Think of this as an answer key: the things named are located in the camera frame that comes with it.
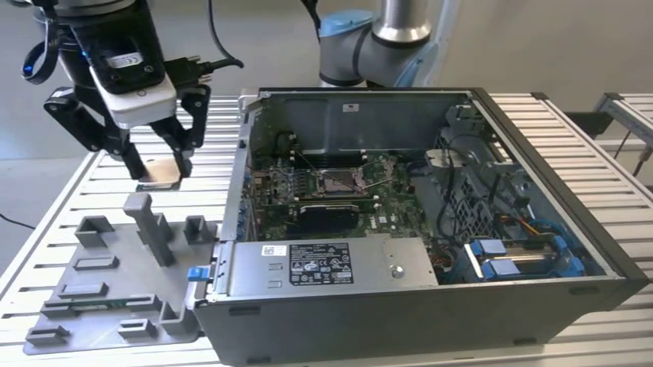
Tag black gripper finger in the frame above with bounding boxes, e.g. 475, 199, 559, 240
151, 84, 214, 179
43, 86, 149, 182

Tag silver CPU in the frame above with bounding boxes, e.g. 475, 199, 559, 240
139, 158, 185, 192

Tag black RAM slot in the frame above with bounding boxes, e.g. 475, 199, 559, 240
292, 193, 380, 205
289, 151, 368, 164

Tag CPU socket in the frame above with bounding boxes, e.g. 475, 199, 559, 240
314, 167, 368, 196

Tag metal socket cover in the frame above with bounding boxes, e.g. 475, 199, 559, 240
352, 158, 390, 191

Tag black graphics card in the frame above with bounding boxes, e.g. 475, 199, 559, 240
298, 203, 362, 231

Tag grey plastic parts rack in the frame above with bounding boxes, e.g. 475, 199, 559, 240
23, 193, 223, 357

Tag green motherboard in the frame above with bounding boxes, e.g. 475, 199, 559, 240
249, 150, 426, 241

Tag silver power supply box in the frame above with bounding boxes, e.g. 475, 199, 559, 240
228, 236, 441, 300

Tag grey metal disk bay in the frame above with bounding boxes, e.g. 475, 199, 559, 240
422, 105, 535, 240

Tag blue disk carrier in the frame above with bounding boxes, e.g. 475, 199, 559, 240
483, 258, 521, 279
468, 238, 508, 258

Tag black open PC case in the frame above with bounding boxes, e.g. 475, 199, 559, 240
193, 86, 651, 366

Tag aluminium slat side table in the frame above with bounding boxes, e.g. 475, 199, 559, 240
592, 91, 653, 133

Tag dark looped flat cable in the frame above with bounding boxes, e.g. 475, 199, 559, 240
21, 15, 66, 86

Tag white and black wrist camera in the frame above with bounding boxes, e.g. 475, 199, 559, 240
83, 32, 181, 126

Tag black camera plug with cable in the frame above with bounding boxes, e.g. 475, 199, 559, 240
162, 0, 248, 84

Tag thin black floor cable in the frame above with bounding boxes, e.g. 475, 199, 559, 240
0, 213, 38, 231

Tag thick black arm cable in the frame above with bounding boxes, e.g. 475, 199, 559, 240
300, 0, 324, 41

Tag black wire inside case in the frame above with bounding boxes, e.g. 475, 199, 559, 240
440, 134, 501, 235

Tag orange and yellow wires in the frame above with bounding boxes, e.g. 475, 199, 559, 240
501, 215, 539, 239

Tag blue wire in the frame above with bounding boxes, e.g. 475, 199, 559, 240
527, 218, 560, 239

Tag thin hanging black cable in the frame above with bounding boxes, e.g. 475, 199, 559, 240
613, 128, 651, 177

